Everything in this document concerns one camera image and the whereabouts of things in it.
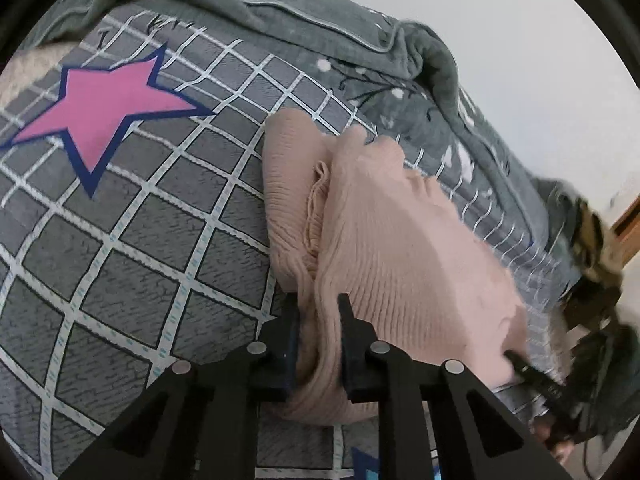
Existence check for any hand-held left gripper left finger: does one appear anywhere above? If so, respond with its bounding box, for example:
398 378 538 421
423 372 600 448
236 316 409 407
57 292 303 480

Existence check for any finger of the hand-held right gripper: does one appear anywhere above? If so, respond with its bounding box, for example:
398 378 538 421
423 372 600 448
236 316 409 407
504 349 566 403

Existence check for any dark cloth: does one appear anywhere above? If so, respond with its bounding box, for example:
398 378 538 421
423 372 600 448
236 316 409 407
557 275 640 443

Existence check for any person's right hand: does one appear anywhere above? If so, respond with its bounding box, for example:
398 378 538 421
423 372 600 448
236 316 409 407
532 417 573 463

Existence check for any grey floral quilt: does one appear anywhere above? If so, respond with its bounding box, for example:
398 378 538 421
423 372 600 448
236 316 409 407
20 0 593 306

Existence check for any wooden door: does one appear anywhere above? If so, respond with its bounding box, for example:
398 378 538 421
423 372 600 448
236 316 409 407
612 207 640 243

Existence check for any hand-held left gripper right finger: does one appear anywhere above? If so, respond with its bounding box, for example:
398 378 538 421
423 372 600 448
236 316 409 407
336 292 576 480

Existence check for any floral bed sheet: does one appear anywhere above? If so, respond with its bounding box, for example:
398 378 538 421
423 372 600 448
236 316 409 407
0 40 71 111

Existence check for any grey checked blanket with stars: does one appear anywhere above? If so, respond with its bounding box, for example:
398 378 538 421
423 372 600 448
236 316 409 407
0 2 568 480

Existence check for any pink knit sweater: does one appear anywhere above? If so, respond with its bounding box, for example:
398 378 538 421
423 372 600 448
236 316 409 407
261 110 531 427

